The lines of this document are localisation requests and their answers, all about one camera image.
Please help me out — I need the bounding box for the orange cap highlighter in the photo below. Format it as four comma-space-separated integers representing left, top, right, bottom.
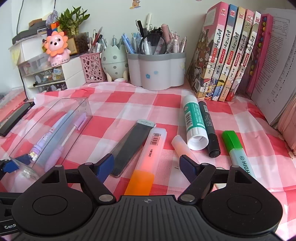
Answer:
125, 128, 167, 196

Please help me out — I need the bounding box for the grey white flower pen holder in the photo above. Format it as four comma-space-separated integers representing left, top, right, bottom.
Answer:
127, 53, 186, 91

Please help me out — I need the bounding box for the magnifying glass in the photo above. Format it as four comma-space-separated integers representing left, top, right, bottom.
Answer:
139, 33, 167, 55

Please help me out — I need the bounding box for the green white glue stick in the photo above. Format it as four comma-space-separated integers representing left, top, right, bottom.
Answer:
182, 95, 209, 151

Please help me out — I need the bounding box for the bamboo plant in pot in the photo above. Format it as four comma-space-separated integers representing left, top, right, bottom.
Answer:
58, 6, 90, 55

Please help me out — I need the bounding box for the black lead refill case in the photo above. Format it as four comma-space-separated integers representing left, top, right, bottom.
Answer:
110, 120, 156, 178

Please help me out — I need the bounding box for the pink pencil pouch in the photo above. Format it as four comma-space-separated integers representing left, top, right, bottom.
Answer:
277, 96, 295, 156

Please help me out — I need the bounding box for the lilac clear gel pen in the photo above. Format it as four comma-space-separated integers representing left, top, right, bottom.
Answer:
45, 112, 87, 172

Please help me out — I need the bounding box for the pink checkered table cloth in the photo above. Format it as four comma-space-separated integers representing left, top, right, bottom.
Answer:
1, 82, 295, 240

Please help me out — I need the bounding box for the pink lion toy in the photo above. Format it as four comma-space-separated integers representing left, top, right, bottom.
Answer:
44, 31, 71, 67

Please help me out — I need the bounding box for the pink abacus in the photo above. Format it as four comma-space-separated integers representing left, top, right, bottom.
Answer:
238, 14, 273, 96

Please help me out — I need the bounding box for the black marker pen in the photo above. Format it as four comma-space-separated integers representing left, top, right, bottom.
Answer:
199, 101, 221, 158

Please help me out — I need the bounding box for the black smartphone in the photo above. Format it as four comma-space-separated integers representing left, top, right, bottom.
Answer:
1, 101, 35, 137

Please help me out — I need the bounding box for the green egg pen holder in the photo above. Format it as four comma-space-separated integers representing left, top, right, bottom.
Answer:
101, 45, 128, 82

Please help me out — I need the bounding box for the purple cartoon pen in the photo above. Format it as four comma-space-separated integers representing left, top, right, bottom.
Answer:
29, 114, 66, 162

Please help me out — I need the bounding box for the clear plastic organizer tray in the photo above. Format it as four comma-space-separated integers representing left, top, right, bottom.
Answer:
10, 97, 92, 180

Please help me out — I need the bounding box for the rubik's cube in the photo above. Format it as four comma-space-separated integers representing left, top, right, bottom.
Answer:
47, 21, 62, 36

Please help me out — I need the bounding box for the pink perforated pen holder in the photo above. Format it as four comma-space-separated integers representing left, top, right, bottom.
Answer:
80, 52, 107, 83

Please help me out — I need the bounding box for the white spine comic book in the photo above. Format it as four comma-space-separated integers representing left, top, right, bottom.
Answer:
226, 11, 261, 101

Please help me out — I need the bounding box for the white mini drawer unit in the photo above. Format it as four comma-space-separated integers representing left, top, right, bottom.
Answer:
18, 53, 86, 99

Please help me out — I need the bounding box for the dirty white eraser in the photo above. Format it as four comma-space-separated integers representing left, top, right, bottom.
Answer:
214, 183, 226, 189

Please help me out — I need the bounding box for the green cap highlighter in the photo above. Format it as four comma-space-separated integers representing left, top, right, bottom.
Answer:
222, 131, 255, 178

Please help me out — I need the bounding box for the pink box stack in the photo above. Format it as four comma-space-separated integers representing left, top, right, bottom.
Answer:
0, 88, 27, 121

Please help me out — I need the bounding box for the stack of printed papers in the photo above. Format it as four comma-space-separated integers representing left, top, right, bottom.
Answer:
251, 8, 295, 126

